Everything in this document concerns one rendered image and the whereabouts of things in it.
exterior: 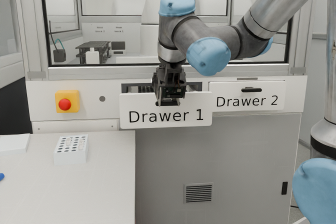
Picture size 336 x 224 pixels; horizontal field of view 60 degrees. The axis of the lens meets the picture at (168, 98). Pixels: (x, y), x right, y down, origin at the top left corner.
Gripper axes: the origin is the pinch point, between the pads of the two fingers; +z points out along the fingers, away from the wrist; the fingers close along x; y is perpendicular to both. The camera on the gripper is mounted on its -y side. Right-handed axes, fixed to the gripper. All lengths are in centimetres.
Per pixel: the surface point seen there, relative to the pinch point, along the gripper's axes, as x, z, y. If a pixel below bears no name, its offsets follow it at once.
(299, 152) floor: 134, 157, -65
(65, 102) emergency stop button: -32.6, 8.2, -6.4
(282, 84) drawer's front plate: 44.5, 8.7, -13.0
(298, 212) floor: 88, 110, 2
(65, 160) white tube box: -28.9, 6.0, 16.0
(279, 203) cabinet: 49, 52, 16
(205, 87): 15.9, 10.4, -13.9
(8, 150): -47.0, 10.3, 9.3
